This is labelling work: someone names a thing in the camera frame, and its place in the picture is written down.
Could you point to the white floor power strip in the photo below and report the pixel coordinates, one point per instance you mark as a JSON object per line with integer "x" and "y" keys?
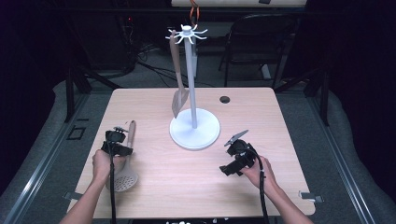
{"x": 266, "y": 72}

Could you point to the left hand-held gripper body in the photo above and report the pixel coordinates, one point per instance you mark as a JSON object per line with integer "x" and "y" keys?
{"x": 113, "y": 140}

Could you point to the person's right hand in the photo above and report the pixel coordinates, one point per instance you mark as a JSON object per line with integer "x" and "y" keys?
{"x": 267, "y": 177}

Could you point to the black folding chair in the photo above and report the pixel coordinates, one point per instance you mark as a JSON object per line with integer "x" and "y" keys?
{"x": 258, "y": 40}

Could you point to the person's left hand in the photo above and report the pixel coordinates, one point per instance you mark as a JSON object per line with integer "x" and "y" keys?
{"x": 101, "y": 168}

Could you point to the white utensil stand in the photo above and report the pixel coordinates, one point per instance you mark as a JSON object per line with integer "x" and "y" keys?
{"x": 194, "y": 137}

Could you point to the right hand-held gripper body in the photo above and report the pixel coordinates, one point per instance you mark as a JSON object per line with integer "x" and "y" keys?
{"x": 244, "y": 154}

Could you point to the aluminium floor rail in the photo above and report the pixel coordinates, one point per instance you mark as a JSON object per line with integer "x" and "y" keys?
{"x": 342, "y": 168}
{"x": 40, "y": 169}

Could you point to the grey tape piece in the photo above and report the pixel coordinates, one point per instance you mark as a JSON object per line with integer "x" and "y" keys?
{"x": 74, "y": 196}
{"x": 311, "y": 196}

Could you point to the black tape square outline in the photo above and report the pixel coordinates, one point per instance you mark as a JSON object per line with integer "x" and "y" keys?
{"x": 74, "y": 138}

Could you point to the dark equipment rack red light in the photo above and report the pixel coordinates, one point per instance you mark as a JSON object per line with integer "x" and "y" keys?
{"x": 128, "y": 37}

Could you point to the black metal floor stand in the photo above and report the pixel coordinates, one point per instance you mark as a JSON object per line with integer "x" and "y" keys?
{"x": 325, "y": 96}
{"x": 69, "y": 93}

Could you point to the black tape strip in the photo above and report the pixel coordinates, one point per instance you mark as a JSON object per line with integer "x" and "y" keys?
{"x": 82, "y": 119}

